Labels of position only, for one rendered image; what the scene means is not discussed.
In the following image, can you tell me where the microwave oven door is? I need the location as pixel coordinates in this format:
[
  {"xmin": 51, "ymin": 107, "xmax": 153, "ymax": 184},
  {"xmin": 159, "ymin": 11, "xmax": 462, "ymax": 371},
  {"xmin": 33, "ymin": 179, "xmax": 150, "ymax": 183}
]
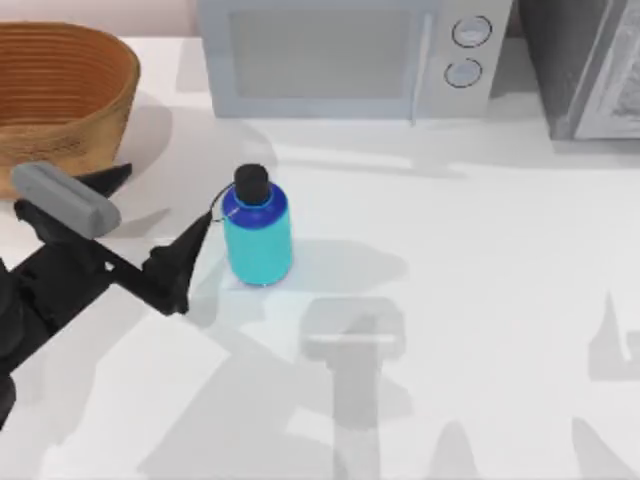
[{"xmin": 198, "ymin": 0, "xmax": 432, "ymax": 120}]

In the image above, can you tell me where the round microwave knob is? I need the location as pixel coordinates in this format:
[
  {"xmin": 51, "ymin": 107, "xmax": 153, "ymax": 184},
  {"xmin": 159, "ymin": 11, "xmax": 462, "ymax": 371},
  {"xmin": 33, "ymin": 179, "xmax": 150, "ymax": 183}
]
[
  {"xmin": 451, "ymin": 14, "xmax": 494, "ymax": 49},
  {"xmin": 443, "ymin": 56, "xmax": 484, "ymax": 91}
]

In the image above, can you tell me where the blue bottle with black cap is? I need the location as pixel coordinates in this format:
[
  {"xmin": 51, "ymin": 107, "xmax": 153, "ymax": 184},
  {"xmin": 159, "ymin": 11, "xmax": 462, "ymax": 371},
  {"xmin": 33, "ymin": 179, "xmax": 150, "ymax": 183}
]
[{"xmin": 209, "ymin": 163, "xmax": 294, "ymax": 288}]

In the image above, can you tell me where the woven brown basket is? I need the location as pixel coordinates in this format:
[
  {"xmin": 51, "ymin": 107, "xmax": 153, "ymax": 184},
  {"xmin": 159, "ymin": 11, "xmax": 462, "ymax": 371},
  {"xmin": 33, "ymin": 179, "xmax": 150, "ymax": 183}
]
[{"xmin": 0, "ymin": 21, "xmax": 142, "ymax": 202}]

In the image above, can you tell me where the microwave door handle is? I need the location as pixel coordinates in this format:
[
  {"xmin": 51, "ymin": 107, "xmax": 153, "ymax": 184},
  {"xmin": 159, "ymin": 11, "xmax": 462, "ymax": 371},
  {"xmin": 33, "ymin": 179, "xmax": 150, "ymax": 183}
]
[{"xmin": 409, "ymin": 11, "xmax": 434, "ymax": 127}]

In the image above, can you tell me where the pale grey rounded box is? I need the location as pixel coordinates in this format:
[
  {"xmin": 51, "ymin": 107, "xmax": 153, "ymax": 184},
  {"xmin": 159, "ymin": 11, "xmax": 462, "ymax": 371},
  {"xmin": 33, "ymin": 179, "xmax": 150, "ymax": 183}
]
[{"xmin": 10, "ymin": 161, "xmax": 123, "ymax": 240}]

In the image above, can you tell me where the pale microwave oven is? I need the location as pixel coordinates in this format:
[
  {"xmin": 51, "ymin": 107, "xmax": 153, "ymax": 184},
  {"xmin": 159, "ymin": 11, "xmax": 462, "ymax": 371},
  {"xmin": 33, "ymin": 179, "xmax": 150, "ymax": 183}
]
[{"xmin": 194, "ymin": 0, "xmax": 515, "ymax": 127}]

